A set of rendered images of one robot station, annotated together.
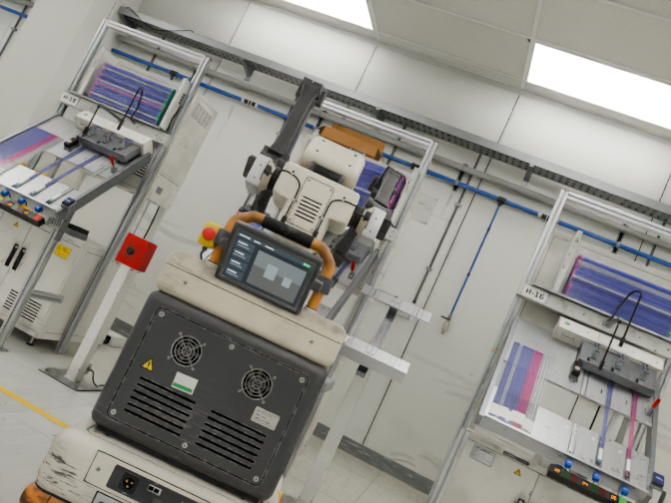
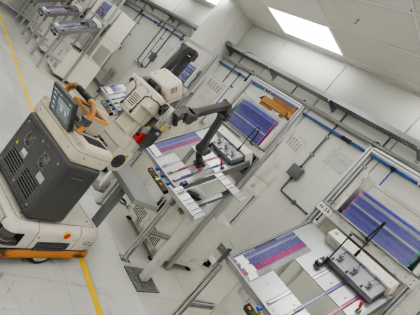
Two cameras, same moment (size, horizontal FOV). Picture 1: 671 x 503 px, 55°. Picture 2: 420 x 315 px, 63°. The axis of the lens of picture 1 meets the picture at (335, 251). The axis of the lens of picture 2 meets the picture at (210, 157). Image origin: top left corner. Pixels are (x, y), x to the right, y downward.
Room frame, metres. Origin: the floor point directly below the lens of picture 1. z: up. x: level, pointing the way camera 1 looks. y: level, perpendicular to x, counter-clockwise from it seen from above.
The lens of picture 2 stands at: (0.53, -1.46, 1.36)
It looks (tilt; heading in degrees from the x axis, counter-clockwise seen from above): 6 degrees down; 30
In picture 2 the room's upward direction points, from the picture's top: 40 degrees clockwise
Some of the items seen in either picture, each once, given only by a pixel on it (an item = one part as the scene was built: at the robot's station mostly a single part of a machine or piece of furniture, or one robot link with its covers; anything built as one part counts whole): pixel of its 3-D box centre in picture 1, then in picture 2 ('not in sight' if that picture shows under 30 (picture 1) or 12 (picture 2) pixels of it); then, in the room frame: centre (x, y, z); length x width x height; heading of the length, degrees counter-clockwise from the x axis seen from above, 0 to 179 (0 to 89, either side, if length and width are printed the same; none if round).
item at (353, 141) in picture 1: (365, 147); (281, 109); (3.70, 0.10, 1.82); 0.68 x 0.30 x 0.20; 75
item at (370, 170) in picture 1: (352, 183); (254, 123); (3.39, 0.07, 1.52); 0.51 x 0.13 x 0.27; 75
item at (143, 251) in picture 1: (107, 308); (123, 159); (3.25, 0.91, 0.39); 0.24 x 0.24 x 0.78; 75
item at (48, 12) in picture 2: not in sight; (75, 21); (5.05, 6.05, 0.95); 1.37 x 0.82 x 1.90; 165
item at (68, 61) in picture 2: not in sight; (92, 39); (4.69, 4.65, 0.95); 1.36 x 0.82 x 1.90; 165
